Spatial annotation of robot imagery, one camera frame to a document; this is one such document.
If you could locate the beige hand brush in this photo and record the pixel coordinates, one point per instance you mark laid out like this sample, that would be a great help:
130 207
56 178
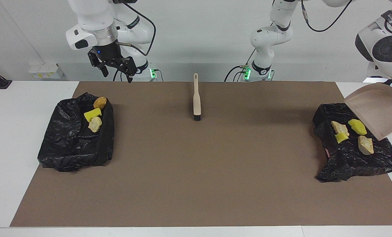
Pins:
197 102

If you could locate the black bag lined bin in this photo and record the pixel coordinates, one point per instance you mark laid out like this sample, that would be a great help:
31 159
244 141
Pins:
347 164
67 148

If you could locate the white wall socket box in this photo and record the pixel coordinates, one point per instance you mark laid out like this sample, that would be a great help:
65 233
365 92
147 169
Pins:
46 71

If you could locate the large pale foam chunk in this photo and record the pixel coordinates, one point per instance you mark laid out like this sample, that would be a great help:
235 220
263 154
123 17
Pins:
365 145

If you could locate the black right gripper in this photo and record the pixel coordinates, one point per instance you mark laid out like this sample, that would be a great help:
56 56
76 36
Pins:
109 57

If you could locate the beige plastic dustpan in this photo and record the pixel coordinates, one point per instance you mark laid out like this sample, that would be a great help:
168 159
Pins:
380 108

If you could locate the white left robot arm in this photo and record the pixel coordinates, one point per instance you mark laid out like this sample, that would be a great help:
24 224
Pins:
271 38

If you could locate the brown table mat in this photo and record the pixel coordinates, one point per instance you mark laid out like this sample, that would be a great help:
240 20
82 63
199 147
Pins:
196 200

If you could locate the notched yellow sponge piece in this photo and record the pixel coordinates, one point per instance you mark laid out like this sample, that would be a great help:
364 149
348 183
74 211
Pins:
340 138

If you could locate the orange sponge piece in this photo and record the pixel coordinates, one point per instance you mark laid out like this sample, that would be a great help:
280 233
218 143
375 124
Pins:
100 102

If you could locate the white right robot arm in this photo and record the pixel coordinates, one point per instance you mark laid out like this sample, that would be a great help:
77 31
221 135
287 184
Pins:
94 19

